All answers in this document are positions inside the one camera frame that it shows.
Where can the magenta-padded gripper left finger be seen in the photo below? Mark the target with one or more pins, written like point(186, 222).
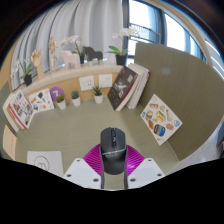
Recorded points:
point(80, 171)

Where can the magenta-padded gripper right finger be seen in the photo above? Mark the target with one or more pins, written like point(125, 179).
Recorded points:
point(146, 171)

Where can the black computer mouse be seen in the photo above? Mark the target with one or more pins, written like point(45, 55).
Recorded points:
point(113, 146)

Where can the white mouse pad with drawing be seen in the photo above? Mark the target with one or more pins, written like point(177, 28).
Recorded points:
point(46, 161)

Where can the colourful sticker card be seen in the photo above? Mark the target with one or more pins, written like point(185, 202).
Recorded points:
point(160, 118)

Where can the small potted green plant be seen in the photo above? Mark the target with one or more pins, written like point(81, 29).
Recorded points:
point(98, 98)
point(61, 104)
point(76, 100)

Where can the beige card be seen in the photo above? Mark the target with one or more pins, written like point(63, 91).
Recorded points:
point(9, 141)

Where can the white sticker sheet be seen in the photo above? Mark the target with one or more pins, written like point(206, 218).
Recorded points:
point(41, 100)

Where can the purple round sign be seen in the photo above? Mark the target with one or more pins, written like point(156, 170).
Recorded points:
point(56, 91)

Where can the red-edged picture magazine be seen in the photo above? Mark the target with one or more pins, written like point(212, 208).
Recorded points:
point(21, 108)

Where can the black cover book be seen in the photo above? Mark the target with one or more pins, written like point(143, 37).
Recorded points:
point(121, 88)

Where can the white book stack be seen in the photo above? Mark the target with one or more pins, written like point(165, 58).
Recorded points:
point(141, 83)

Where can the thick white book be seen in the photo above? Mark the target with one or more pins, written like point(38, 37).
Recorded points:
point(8, 115)

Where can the white orchid in black pot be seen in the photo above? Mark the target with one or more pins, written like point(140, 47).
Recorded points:
point(121, 60)
point(28, 80)
point(71, 40)

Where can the pink horse figure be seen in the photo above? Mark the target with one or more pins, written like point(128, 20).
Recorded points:
point(70, 60)

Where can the black horse figure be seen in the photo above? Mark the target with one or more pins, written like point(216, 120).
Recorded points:
point(91, 52)

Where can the wooden hand model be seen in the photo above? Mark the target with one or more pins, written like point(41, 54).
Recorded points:
point(36, 58)

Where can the wooden artist mannequin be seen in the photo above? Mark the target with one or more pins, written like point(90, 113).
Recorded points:
point(52, 48)

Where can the grey curtain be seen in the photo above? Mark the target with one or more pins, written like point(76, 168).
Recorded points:
point(90, 23)

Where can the white wall socket plate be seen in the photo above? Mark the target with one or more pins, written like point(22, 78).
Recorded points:
point(105, 80)
point(86, 83)

